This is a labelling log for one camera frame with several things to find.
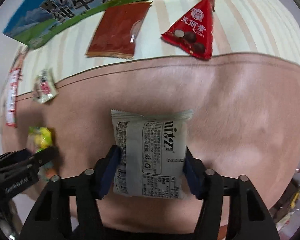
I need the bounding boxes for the red triangular chocolate packet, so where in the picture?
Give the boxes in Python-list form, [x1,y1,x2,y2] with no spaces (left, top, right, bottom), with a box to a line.
[161,0,215,60]

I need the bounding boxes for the dark red brown snack packet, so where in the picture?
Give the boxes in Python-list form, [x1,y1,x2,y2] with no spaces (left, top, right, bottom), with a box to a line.
[85,2,152,59]

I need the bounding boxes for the pale green chicken foot packet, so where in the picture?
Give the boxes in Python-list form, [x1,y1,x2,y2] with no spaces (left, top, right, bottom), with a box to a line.
[32,68,58,104]

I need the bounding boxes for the cat print striped blanket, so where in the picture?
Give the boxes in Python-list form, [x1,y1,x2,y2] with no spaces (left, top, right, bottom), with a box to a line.
[1,0,300,207]

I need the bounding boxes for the red white long snack packet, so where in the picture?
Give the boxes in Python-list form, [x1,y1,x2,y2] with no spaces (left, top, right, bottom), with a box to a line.
[5,68,21,127]

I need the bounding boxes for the colourful candy balls bag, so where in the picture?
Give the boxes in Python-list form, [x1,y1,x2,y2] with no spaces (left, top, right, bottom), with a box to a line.
[26,127,57,181]

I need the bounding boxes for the white grey biscuit packet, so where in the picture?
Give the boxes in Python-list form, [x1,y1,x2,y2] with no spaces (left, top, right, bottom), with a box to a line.
[111,109,193,199]

